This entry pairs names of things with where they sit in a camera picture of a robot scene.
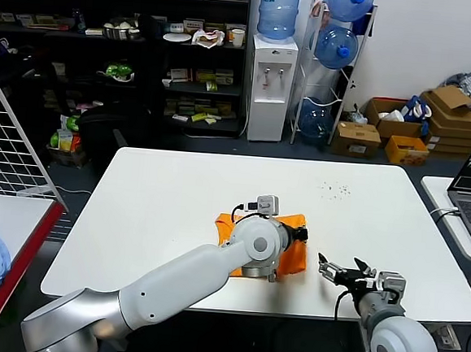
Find yellow cardboard box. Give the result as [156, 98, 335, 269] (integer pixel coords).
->
[383, 134, 431, 167]

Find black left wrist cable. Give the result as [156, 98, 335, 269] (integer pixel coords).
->
[231, 202, 268, 225]

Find open brown cardboard box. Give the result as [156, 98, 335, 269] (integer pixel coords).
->
[362, 96, 431, 143]

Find white rounded work table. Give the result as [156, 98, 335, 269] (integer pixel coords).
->
[37, 139, 471, 334]

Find upright blue water jug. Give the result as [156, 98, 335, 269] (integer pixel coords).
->
[255, 0, 304, 47]

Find white laptop cable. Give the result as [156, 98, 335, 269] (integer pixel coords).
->
[429, 204, 460, 222]

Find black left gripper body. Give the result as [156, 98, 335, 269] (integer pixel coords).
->
[286, 226, 311, 245]

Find small tied plastic bag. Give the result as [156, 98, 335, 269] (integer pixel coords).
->
[349, 104, 370, 125]

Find white plate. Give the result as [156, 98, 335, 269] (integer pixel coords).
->
[162, 31, 194, 46]

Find metal bowl with eggs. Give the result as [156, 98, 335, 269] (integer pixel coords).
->
[101, 15, 143, 43]

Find white side table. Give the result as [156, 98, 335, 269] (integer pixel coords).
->
[414, 173, 471, 261]

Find stacked flat cardboard boxes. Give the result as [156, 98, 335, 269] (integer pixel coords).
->
[416, 83, 471, 157]

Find plate of green fruit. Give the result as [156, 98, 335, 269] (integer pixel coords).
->
[96, 61, 137, 84]

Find black shelf unit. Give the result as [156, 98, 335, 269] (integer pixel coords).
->
[0, 0, 253, 141]

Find orange t-shirt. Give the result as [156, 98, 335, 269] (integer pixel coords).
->
[210, 207, 312, 285]

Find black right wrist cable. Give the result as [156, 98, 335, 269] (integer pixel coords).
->
[330, 288, 374, 352]

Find black office chair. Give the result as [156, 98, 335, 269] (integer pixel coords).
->
[72, 100, 157, 170]

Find red edged white table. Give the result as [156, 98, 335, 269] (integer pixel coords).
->
[0, 194, 75, 352]

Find basket of snack packets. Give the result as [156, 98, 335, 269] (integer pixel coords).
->
[45, 112, 91, 169]

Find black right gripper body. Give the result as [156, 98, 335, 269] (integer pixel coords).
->
[331, 268, 379, 299]

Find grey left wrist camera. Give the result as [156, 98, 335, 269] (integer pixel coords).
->
[246, 193, 281, 219]

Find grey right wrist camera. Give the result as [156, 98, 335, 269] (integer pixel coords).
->
[374, 270, 408, 306]

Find white red plastic bag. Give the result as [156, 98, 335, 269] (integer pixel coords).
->
[190, 28, 227, 53]

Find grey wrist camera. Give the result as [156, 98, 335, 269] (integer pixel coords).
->
[246, 193, 281, 219]
[374, 270, 408, 306]

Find white water dispenser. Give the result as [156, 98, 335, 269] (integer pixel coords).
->
[244, 33, 300, 146]

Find white paper cup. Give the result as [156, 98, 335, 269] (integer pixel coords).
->
[229, 28, 247, 50]

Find white metal jug rack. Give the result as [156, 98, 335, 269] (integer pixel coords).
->
[289, 0, 379, 151]

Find blue white bag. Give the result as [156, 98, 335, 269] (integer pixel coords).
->
[399, 93, 434, 126]

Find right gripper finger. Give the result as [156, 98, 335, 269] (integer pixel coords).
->
[316, 252, 347, 282]
[351, 257, 378, 280]

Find white wire grid panel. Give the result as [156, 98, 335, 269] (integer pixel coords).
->
[0, 59, 81, 212]

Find closed brown cardboard box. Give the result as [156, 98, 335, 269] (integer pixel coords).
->
[329, 120, 384, 161]

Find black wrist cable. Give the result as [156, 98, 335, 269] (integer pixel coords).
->
[330, 288, 374, 352]
[231, 202, 268, 225]

